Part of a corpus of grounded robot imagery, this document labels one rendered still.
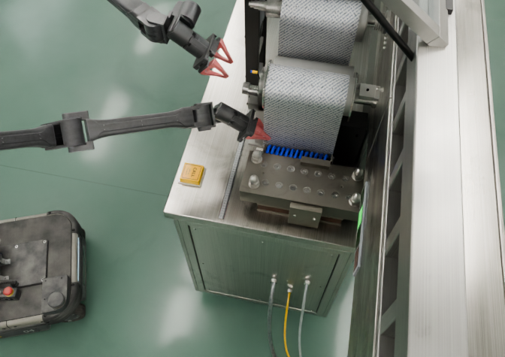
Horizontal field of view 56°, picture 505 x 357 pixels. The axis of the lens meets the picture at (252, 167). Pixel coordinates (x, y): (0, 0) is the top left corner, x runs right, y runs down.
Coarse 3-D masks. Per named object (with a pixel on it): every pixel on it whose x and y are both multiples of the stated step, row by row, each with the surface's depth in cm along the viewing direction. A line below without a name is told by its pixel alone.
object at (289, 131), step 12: (264, 120) 149; (276, 120) 148; (288, 120) 147; (300, 120) 146; (312, 120) 145; (276, 132) 153; (288, 132) 152; (300, 132) 151; (312, 132) 149; (324, 132) 148; (336, 132) 147; (264, 144) 160; (276, 144) 159; (288, 144) 157; (300, 144) 156; (312, 144) 155; (324, 144) 153
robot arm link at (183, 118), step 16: (80, 112) 131; (176, 112) 142; (192, 112) 144; (208, 112) 147; (96, 128) 132; (112, 128) 134; (128, 128) 136; (144, 128) 138; (160, 128) 140; (192, 128) 148
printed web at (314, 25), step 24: (288, 0) 143; (312, 0) 142; (336, 0) 141; (288, 24) 146; (312, 24) 144; (336, 24) 143; (288, 48) 154; (312, 48) 152; (336, 48) 150; (288, 72) 138; (312, 72) 139; (288, 96) 138; (312, 96) 137; (336, 96) 136; (336, 120) 142
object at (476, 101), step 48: (480, 0) 137; (384, 48) 141; (480, 48) 126; (384, 96) 126; (480, 96) 117; (384, 144) 112; (480, 144) 109; (384, 192) 102; (480, 192) 102; (480, 240) 96; (480, 288) 91; (480, 336) 86
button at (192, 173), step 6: (186, 168) 166; (192, 168) 166; (198, 168) 166; (186, 174) 165; (192, 174) 165; (198, 174) 165; (180, 180) 165; (186, 180) 164; (192, 180) 164; (198, 180) 164
